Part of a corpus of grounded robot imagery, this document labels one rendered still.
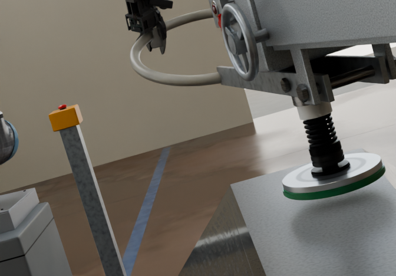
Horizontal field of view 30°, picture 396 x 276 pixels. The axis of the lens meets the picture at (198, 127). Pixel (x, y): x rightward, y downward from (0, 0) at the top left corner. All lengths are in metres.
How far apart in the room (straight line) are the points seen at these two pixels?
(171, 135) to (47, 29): 1.79
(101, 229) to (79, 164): 0.31
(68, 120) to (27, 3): 5.22
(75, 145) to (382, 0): 2.44
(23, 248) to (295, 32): 1.24
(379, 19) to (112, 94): 7.36
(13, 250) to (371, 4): 1.49
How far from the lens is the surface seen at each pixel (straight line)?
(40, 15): 8.36
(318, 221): 1.46
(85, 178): 3.30
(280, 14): 1.30
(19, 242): 2.22
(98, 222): 3.34
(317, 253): 1.30
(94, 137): 8.37
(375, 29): 1.01
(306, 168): 1.65
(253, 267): 1.36
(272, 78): 1.56
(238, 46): 1.36
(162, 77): 2.00
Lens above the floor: 1.31
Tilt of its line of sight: 8 degrees down
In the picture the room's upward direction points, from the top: 16 degrees counter-clockwise
